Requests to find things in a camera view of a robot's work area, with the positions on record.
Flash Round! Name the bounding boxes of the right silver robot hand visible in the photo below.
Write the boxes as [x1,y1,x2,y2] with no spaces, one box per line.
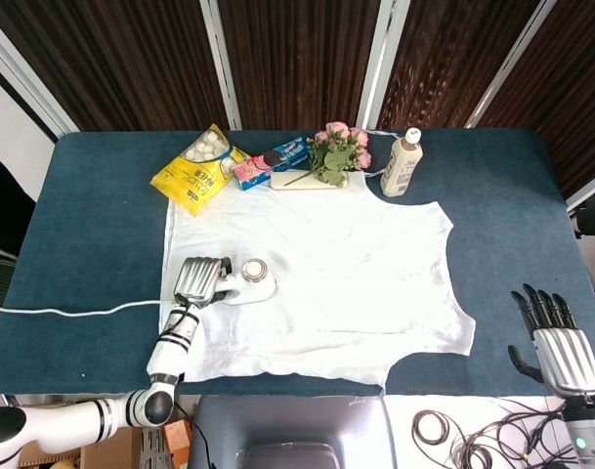
[507,283,595,398]

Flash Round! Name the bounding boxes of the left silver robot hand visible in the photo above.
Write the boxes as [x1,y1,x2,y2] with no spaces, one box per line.
[173,255,234,309]

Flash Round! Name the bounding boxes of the white electric iron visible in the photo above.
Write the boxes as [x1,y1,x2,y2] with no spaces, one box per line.
[209,257,279,307]

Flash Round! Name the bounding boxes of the white power cable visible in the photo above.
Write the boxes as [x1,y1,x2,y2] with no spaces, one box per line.
[0,298,181,318]

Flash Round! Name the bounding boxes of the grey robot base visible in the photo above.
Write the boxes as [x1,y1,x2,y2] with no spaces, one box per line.
[186,394,399,469]

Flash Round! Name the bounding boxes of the white sleeveless shirt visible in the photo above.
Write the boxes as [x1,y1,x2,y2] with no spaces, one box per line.
[157,171,477,390]

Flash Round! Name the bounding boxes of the yellow snack bag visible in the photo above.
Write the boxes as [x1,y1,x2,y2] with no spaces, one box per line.
[149,123,252,218]

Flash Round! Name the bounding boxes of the dark blue table cloth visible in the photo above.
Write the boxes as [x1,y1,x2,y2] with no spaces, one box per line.
[0,127,595,398]

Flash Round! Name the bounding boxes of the blue pink cookie box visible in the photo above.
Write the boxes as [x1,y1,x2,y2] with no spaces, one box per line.
[232,136,312,192]

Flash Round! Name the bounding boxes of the white oval tray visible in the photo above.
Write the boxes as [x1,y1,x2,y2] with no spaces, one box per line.
[269,169,350,192]

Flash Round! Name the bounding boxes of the orange small box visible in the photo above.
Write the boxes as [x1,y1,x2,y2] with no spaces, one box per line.
[163,418,193,465]

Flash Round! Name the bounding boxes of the pink rose bouquet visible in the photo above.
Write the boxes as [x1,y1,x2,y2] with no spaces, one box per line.
[283,121,373,188]

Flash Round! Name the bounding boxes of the brown cardboard box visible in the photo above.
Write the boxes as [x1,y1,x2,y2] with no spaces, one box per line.
[18,427,176,469]

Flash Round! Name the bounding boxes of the beige bottle brown cap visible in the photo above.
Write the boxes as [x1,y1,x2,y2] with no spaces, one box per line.
[379,127,423,198]

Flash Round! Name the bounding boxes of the dark folding screen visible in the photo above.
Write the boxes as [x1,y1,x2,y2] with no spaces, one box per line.
[0,0,595,211]

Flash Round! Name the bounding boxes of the tangled dark cables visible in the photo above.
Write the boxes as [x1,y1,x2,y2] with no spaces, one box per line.
[447,396,595,469]

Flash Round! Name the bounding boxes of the coiled brown cable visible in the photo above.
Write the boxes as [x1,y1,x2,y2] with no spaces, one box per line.
[411,408,452,447]

